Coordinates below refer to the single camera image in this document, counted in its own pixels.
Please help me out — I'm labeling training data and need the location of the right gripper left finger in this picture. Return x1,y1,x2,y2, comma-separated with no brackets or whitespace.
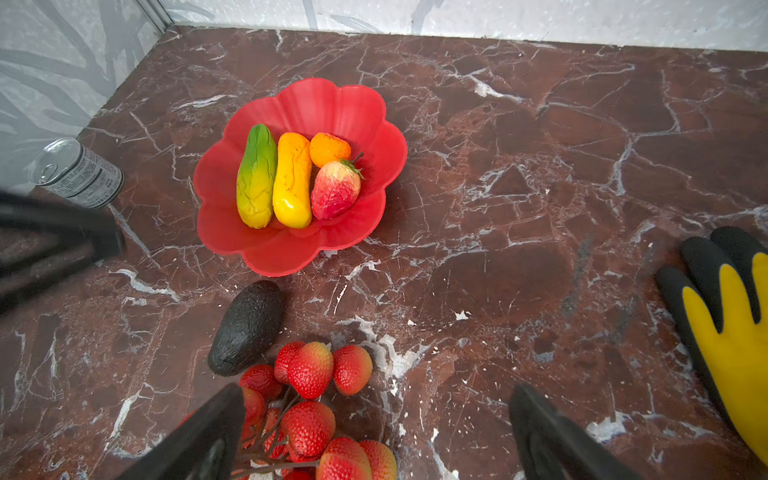
117,383,246,480

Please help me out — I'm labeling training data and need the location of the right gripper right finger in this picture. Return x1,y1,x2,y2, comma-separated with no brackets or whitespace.
509,383,640,479

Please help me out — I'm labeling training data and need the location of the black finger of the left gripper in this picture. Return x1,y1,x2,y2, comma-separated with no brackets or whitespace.
1,192,125,314

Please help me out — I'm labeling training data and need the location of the red fake strawberry bunch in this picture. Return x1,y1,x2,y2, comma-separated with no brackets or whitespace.
214,341,399,479

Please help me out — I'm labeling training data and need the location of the dark fake avocado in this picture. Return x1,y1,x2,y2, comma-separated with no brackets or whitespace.
207,280,286,377

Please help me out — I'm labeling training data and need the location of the yellow orange fake squash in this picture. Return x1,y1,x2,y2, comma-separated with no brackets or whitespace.
273,132,313,229

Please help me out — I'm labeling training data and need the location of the single pink fake strawberry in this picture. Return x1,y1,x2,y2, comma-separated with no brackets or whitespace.
310,159,364,220

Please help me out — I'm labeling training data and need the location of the small orange fake fruit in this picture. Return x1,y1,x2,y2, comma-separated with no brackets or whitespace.
310,132,352,168

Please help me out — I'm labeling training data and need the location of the red flower-shaped fruit bowl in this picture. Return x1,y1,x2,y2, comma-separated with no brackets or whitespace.
193,78,408,277

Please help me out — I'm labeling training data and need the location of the silver tin can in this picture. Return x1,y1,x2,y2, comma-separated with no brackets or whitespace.
29,137,124,209

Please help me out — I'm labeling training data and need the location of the yellow black work glove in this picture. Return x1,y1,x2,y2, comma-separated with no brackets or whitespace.
655,226,767,461

